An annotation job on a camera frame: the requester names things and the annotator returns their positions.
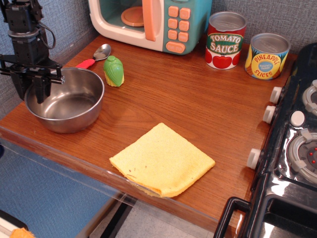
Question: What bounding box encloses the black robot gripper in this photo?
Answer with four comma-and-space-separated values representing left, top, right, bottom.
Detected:
0, 27, 65, 104

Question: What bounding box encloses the stainless steel bowl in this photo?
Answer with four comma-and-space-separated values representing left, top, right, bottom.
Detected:
24, 67, 105, 133

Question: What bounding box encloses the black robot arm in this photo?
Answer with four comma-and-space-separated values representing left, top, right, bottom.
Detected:
0, 0, 65, 104

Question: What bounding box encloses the yellow folded towel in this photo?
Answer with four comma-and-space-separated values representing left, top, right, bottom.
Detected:
109, 123, 215, 198

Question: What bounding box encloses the toy corn cob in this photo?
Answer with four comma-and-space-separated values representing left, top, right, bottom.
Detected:
104, 56, 124, 87

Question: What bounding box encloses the orange microwave turntable plate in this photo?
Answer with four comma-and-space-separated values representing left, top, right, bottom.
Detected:
121, 6, 144, 27

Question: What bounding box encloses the orange plush object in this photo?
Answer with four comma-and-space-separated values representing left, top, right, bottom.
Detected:
9, 228, 35, 238

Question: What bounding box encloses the toy microwave oven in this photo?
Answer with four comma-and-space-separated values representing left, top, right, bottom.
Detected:
88, 0, 212, 55

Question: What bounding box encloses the tomato sauce can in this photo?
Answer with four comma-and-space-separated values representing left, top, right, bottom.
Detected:
205, 11, 247, 70

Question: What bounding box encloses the white stove knob bottom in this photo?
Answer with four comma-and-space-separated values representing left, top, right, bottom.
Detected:
247, 148, 262, 170

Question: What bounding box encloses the white stove knob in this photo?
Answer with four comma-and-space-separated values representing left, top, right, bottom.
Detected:
269, 87, 283, 104
263, 106, 276, 124
247, 148, 262, 170

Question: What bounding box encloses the pineapple slices can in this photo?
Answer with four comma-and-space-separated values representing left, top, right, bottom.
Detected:
245, 33, 291, 80

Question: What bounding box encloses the white stove knob middle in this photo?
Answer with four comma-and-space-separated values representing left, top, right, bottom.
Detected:
263, 106, 276, 124

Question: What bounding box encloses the white stove knob top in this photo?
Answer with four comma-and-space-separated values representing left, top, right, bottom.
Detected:
269, 87, 283, 104

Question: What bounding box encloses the black toy stove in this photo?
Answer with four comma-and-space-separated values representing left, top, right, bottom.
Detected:
238, 43, 317, 238

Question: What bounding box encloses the red handled metal spoon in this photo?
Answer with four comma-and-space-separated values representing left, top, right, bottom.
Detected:
76, 44, 111, 69

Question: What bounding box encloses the black oven door handle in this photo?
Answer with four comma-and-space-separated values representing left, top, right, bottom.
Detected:
213, 196, 251, 238

